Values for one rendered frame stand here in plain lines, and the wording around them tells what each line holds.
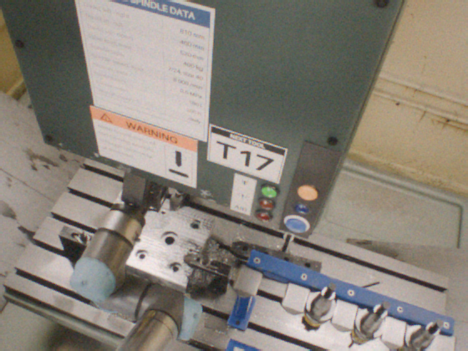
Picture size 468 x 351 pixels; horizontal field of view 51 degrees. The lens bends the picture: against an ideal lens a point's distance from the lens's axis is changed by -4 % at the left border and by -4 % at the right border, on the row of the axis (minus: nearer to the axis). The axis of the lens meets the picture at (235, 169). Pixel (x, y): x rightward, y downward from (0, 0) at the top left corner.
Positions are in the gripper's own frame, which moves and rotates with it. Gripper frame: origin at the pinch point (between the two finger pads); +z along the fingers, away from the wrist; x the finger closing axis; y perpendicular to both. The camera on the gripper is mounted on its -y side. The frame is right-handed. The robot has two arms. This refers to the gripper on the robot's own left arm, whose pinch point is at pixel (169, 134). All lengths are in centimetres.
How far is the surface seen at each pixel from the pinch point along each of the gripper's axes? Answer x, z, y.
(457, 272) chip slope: 86, 32, 66
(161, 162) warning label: 9.1, -21.2, -22.3
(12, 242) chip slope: -58, -8, 77
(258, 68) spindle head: 21, -20, -44
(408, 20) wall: 44, 81, 14
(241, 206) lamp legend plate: 21.4, -21.3, -18.5
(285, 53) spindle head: 23, -20, -47
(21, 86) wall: -100, 59, 80
